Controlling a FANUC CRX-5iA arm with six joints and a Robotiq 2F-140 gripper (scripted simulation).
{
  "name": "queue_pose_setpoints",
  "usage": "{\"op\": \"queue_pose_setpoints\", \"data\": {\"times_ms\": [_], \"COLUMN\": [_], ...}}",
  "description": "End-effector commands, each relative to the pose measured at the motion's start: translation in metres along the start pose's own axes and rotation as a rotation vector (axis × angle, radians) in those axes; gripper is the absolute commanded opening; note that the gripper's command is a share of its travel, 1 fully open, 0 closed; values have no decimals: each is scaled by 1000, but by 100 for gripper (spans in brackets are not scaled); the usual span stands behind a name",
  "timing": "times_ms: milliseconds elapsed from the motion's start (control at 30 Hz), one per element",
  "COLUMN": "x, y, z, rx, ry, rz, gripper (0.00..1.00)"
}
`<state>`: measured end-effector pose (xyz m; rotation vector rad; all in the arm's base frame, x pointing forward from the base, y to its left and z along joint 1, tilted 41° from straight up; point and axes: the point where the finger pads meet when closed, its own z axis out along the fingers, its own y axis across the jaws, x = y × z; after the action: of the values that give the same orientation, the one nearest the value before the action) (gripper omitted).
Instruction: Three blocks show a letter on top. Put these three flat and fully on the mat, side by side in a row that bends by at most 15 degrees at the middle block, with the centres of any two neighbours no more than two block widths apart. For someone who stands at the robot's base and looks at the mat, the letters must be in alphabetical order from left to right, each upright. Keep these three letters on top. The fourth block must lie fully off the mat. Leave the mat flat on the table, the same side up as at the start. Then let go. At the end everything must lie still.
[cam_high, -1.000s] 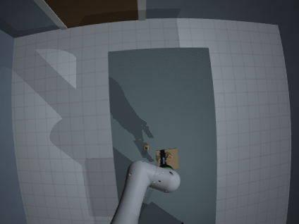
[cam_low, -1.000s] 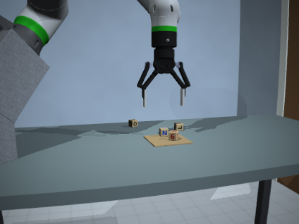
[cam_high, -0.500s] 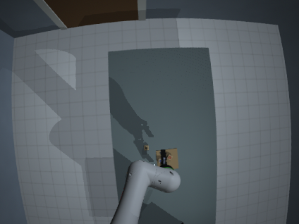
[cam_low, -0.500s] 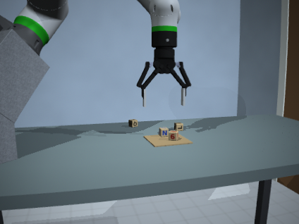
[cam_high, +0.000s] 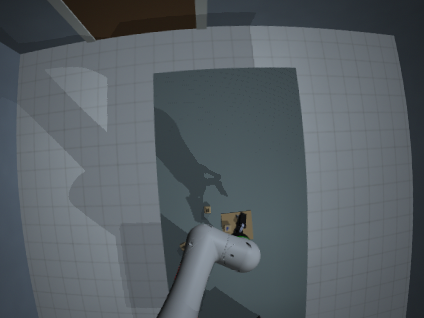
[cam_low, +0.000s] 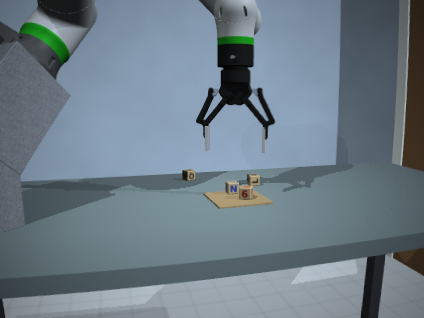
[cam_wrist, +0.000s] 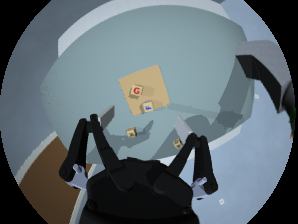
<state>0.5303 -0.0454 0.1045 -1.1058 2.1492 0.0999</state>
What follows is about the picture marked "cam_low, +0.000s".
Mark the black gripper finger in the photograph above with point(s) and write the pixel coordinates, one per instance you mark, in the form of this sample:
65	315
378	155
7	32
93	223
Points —
200	119
258	93

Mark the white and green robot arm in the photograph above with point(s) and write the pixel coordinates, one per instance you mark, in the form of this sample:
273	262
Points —
56	28

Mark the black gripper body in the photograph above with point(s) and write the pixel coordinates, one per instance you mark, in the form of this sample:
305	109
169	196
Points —
234	81

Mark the tan square mat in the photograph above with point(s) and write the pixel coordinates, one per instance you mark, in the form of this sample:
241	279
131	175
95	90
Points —
224	200

